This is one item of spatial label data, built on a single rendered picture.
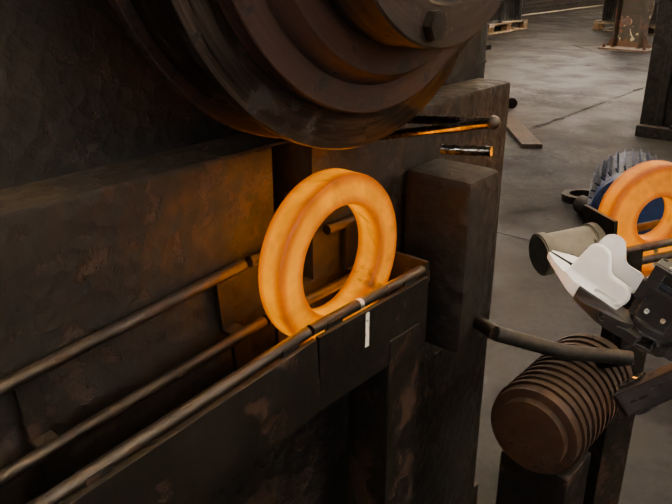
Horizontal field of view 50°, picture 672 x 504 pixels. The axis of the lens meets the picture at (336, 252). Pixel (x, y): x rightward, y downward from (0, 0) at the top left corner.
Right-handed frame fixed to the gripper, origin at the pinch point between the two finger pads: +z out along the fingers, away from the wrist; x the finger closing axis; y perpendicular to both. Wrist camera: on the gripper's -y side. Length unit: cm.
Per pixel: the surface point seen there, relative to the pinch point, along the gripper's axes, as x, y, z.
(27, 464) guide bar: 47, -13, 17
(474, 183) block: -7.1, -0.3, 15.2
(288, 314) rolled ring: 21.8, -8.3, 15.4
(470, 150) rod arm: 5.8, 8.9, 11.0
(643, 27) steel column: -827, -124, 260
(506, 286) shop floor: -141, -93, 51
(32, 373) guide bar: 45, -8, 21
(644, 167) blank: -33.3, 1.8, 4.5
